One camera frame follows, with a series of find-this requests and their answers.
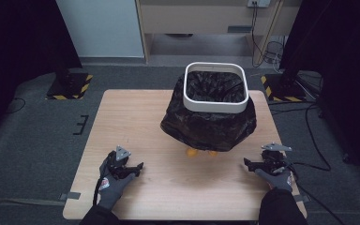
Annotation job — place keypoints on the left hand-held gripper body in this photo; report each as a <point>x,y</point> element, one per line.
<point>121,153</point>

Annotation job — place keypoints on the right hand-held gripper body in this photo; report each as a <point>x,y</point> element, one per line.
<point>274,157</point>

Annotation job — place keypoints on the white trash bin with face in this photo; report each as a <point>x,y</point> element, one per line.
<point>191,152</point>

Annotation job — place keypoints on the black garbage bag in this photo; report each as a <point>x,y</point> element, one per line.
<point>206,131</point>

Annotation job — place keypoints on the person's right hand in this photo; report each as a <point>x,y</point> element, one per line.
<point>278,182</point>

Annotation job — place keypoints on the person's left hand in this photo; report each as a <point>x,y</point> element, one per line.
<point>112,190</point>

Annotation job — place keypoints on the black floor tape mark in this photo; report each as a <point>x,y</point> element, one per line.
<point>82,125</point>

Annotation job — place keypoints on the grey tape piece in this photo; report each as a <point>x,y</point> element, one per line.
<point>303,198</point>
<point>72,196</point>

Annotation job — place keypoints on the black stand base yellow stripes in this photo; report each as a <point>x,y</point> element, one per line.
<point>68,88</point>
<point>281,89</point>

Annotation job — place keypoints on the grey floor strip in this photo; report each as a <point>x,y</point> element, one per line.
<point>18,201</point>

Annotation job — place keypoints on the white partition panel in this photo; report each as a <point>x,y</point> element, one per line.
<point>100,28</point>

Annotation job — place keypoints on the black curtain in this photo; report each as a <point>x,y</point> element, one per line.
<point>350,47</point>
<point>12,47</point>

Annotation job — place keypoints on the wooden cabinet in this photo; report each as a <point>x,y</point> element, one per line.
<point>193,18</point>

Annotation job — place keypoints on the white wall socket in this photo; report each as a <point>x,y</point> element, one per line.
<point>259,2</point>

